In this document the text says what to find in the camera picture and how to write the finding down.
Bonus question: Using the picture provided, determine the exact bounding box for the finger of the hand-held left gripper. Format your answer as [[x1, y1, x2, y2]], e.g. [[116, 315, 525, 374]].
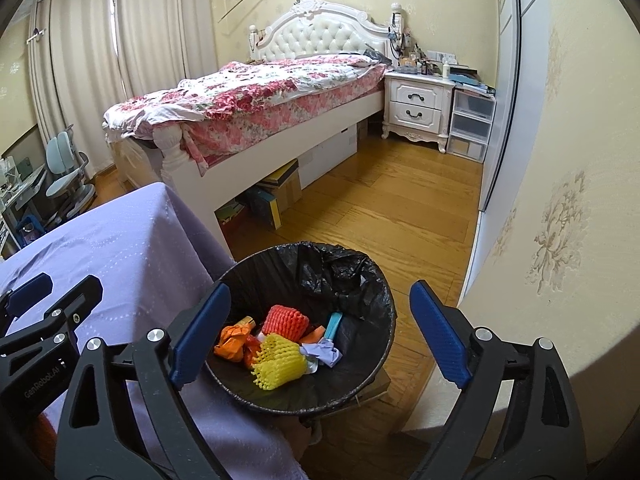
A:
[[0, 272, 54, 333], [0, 275, 104, 361]]

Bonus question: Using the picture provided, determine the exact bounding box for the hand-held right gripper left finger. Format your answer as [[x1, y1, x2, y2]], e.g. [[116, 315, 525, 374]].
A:
[[54, 282, 233, 480]]

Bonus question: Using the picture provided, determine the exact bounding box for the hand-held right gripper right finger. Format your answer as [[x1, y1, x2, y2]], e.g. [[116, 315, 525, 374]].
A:
[[409, 280, 588, 480]]

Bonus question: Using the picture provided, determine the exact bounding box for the orange paper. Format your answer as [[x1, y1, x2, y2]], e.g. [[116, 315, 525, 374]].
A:
[[214, 324, 251, 362]]

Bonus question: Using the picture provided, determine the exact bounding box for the yellow foam fruit net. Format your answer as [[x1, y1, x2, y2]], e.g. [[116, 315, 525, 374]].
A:
[[250, 332, 307, 392]]

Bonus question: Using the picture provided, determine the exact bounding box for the red foam fruit net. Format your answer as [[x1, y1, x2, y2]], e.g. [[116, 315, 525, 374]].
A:
[[261, 304, 311, 345]]

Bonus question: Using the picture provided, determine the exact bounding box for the trash bin with black bag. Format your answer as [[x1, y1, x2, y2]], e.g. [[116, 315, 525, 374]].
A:
[[206, 241, 398, 418]]

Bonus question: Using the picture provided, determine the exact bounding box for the purple dotted tablecloth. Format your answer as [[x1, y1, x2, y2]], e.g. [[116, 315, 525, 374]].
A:
[[0, 182, 306, 480]]

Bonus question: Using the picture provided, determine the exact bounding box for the blue plastic crate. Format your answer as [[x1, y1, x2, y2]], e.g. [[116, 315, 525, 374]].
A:
[[17, 215, 43, 246]]

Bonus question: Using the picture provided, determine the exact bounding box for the child's study desk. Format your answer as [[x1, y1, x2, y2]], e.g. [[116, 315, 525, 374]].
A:
[[0, 157, 48, 251]]

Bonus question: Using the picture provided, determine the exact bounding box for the teal plastic stick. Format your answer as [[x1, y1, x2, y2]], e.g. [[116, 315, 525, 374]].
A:
[[322, 311, 345, 346]]

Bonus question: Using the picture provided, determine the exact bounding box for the pale lilac crumpled paper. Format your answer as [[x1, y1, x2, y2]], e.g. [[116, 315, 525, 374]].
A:
[[300, 337, 343, 370]]

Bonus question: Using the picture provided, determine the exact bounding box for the pale blue desk chair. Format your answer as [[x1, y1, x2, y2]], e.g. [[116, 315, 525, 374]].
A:
[[45, 131, 97, 223]]

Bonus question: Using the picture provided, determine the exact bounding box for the cardboard box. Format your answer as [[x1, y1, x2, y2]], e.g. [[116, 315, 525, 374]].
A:
[[260, 160, 303, 216]]

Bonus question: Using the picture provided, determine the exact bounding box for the white storage box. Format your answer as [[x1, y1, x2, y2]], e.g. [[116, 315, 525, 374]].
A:
[[298, 122, 358, 190]]

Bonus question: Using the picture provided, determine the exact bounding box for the translucent plastic drawer unit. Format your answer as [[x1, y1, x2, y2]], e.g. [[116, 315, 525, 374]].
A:
[[446, 89, 497, 163]]

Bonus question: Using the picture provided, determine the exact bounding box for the beige curtain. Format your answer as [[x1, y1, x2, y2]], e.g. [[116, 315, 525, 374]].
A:
[[27, 0, 121, 176], [112, 0, 221, 106]]

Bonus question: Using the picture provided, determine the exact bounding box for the white nightstand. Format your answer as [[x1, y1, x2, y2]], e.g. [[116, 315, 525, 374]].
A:
[[381, 71, 456, 155]]

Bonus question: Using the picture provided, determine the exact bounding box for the pile of books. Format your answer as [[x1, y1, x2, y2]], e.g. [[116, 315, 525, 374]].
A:
[[447, 66, 497, 97]]

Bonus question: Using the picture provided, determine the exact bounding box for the floral pink quilt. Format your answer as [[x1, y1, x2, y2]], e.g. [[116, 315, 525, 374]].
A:
[[102, 55, 381, 171]]

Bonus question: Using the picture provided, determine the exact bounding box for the white wardrobe sliding door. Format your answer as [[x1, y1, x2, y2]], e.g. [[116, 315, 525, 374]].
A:
[[457, 0, 551, 311]]

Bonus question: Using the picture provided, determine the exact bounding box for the clutter of small bedside items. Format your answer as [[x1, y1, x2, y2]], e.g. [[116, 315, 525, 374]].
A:
[[387, 7, 458, 78]]

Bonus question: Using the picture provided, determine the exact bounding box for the white bed with tufted headboard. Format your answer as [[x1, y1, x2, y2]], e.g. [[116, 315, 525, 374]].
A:
[[102, 0, 393, 261]]

